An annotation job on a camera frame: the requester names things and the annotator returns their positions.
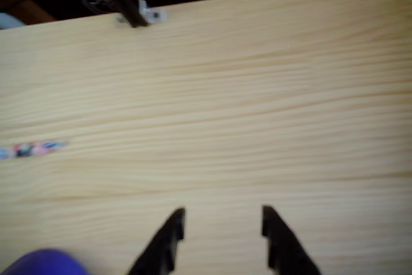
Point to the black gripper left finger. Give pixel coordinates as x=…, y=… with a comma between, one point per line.
x=161, y=249

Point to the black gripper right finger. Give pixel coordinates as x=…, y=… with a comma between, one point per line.
x=286, y=252

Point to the purple object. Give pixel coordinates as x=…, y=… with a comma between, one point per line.
x=42, y=263

